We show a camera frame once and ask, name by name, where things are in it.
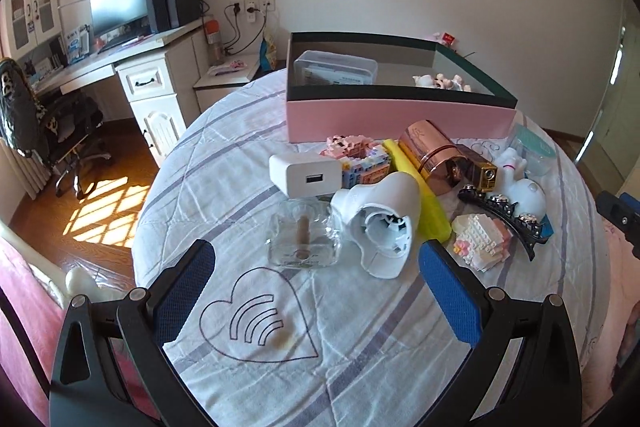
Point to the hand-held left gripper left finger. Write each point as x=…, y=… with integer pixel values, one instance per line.
x=185, y=289

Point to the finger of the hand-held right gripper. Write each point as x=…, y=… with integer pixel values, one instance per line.
x=617, y=209

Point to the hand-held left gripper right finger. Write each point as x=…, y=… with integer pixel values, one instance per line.
x=450, y=294

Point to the white pink block model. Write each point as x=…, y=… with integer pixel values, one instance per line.
x=480, y=237

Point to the yellow plastic tube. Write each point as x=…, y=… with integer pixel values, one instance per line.
x=434, y=217

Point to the white rabbit figure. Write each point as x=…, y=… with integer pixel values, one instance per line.
x=525, y=197

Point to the teal lid clear container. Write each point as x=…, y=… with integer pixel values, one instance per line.
x=535, y=147

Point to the black rhinestone hair clip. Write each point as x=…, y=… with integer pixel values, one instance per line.
x=500, y=203

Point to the clear glass perfume bottle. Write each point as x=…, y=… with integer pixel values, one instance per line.
x=300, y=254

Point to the blue card box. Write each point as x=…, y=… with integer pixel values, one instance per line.
x=484, y=177

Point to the rose gold cylinder case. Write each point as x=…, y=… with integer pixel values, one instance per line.
x=430, y=147

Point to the colourful building block model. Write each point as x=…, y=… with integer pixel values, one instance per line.
x=365, y=167

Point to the white charger adapter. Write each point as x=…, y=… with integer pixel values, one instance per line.
x=300, y=172

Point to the pink building block model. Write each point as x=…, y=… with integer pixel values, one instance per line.
x=350, y=146

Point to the pink storage box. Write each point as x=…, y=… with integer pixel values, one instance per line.
x=400, y=119

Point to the small white figurine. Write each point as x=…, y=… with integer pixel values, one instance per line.
x=442, y=82

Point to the clear plastic lidded container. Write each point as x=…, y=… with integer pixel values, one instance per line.
x=335, y=67

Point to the white striped quilt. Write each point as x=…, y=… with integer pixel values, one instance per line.
x=350, y=357

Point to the pink bed sheet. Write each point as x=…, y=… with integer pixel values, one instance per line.
x=25, y=332

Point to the white nightstand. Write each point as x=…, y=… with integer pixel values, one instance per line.
x=220, y=82

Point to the white desk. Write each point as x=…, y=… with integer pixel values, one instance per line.
x=150, y=77

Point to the black office chair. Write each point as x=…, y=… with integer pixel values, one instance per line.
x=45, y=117

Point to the red printed box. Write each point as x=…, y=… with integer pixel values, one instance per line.
x=447, y=38

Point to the orange cap bottle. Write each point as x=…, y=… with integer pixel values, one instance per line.
x=214, y=39

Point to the snack bag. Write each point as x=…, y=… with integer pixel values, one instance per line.
x=268, y=52

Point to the books on desk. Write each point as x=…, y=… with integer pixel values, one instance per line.
x=77, y=42

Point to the white hutch cabinet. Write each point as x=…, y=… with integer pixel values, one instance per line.
x=32, y=7

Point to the white bed frame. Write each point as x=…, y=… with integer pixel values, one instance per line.
x=77, y=279

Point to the white wall sockets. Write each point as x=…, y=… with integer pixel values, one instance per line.
x=252, y=4

